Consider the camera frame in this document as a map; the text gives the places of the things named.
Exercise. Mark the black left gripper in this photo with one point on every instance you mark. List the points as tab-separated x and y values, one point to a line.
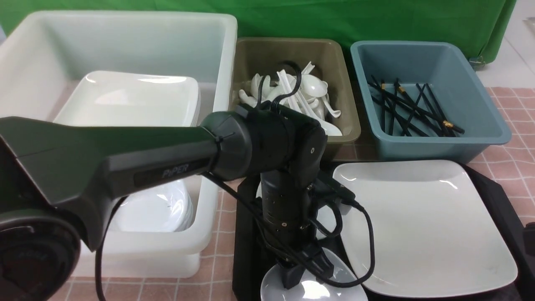
286	207

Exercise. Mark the white bowl tray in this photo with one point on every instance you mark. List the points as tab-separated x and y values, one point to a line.
309	289

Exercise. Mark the large white square plate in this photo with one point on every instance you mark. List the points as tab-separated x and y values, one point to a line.
433	235

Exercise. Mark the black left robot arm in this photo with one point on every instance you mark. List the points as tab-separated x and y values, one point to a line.
61	186

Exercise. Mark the black serving tray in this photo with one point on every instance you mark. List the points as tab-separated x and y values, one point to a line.
252	259

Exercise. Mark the stack of white bowls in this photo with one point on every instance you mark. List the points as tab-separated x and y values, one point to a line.
165	208

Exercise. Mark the pile of white spoons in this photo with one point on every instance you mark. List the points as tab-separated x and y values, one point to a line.
302	92

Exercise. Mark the black chopsticks in blue bin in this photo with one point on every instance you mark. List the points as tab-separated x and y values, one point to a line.
406	116

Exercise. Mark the blue plastic bin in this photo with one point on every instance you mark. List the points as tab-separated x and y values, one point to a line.
456	86

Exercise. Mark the pink checkered tablecloth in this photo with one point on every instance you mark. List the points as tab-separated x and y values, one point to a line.
511	165

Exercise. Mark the olive plastic bin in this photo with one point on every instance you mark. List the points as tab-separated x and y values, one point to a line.
263	56

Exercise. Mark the stack of white square plates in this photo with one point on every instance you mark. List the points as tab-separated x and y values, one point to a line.
111	98

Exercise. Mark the green backdrop cloth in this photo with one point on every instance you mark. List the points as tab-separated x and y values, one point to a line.
476	27

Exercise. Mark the large white plastic tub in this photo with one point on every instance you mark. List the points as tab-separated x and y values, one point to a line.
51	51

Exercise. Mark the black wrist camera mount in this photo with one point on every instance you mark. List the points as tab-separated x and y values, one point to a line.
334	192

